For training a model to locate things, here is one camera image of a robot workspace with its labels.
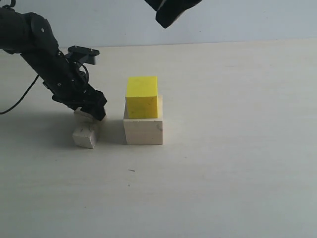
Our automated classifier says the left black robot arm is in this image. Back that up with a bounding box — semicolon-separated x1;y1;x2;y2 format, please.
0;5;107;121

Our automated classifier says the small pale wooden cube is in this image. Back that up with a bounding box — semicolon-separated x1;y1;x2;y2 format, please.
72;123;100;149

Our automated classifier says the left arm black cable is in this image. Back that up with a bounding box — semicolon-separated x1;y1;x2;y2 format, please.
0;74;40;115

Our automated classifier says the medium striped wooden cube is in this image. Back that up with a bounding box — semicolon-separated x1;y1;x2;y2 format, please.
73;107;107;124

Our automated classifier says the large pale wooden cube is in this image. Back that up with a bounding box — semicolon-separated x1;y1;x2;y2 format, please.
123;95;163;145

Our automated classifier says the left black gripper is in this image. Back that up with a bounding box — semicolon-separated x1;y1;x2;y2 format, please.
39;49;107;121

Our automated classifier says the yellow cube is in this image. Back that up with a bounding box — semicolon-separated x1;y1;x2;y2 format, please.
125;76;158;119

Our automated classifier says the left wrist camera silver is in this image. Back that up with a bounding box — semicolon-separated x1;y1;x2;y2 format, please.
65;45;100;65

